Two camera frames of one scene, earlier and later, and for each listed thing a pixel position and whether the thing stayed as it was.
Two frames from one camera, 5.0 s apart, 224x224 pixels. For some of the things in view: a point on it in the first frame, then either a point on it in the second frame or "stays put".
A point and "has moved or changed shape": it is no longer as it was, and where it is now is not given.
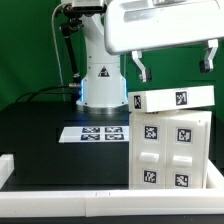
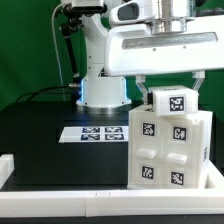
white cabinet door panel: x=186 y=153 has moved or changed shape
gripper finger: x=207 y=64 -> x=200 y=76
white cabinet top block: x=171 y=98 has moved or changed shape
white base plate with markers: x=73 y=134 stays put
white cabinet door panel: x=147 y=151 stays put
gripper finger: x=145 y=72 -> x=140 y=79
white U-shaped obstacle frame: x=18 y=203 stays put
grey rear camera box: x=86 y=7 stays put
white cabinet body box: x=169 y=149 stays put
